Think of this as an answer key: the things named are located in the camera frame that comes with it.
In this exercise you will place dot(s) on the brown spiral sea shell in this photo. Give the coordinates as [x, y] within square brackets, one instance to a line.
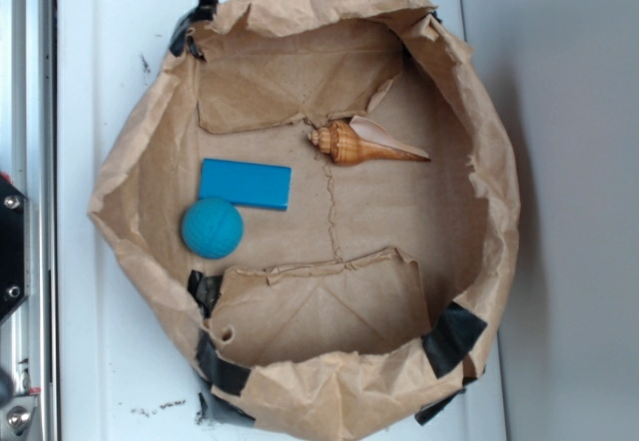
[357, 140]

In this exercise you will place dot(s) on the blue rectangular block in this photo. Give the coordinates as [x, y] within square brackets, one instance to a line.
[246, 184]

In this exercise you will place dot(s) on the brown paper bag liner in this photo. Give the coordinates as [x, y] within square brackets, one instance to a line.
[377, 293]

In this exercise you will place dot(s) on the blue textured ball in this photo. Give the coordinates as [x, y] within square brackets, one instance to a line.
[212, 228]

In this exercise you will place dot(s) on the black tape patch inner left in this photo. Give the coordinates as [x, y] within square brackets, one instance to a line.
[205, 290]

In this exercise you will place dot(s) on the black tape strip right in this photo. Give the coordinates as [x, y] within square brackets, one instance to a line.
[451, 339]

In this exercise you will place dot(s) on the black tape strip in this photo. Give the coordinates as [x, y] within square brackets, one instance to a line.
[228, 376]
[451, 339]
[183, 37]

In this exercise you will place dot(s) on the black tape strip bottom left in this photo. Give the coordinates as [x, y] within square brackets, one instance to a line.
[228, 376]

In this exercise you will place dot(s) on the black tape strip top left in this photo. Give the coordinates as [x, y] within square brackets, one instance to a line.
[183, 37]

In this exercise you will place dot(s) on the black metal bracket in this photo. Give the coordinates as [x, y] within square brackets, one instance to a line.
[13, 232]

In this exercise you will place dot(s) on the silver metal frame rail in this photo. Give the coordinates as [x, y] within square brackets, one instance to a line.
[29, 379]

